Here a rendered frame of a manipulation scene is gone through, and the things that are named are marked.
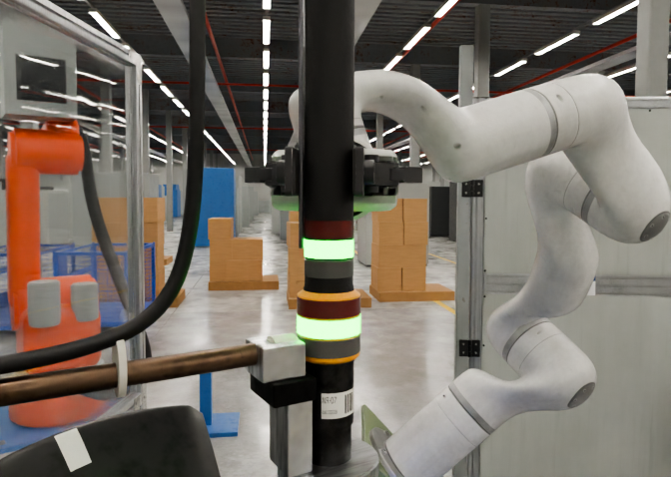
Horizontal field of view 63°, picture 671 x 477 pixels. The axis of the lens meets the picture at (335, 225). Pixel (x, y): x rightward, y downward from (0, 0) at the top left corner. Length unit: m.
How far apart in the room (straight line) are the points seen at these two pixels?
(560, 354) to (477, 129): 0.57
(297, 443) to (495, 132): 0.43
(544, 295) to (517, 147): 0.40
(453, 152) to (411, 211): 7.96
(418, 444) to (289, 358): 0.81
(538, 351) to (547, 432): 1.34
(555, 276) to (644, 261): 1.43
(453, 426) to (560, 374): 0.22
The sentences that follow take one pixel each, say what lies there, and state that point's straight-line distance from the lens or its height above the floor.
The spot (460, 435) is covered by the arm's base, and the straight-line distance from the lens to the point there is 1.14.
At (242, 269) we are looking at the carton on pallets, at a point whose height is 0.34.
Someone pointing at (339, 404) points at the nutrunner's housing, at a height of 1.48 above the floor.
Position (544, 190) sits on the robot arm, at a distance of 0.94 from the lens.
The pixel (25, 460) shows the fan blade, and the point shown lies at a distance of 0.50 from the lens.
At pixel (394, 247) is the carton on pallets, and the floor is 0.82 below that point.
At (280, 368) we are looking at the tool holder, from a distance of 0.35.
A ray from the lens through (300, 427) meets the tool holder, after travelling 0.37.
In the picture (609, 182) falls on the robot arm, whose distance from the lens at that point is 0.83.
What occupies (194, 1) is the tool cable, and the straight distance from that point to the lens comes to 0.35.
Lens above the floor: 1.62
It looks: 3 degrees down
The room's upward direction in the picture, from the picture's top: straight up
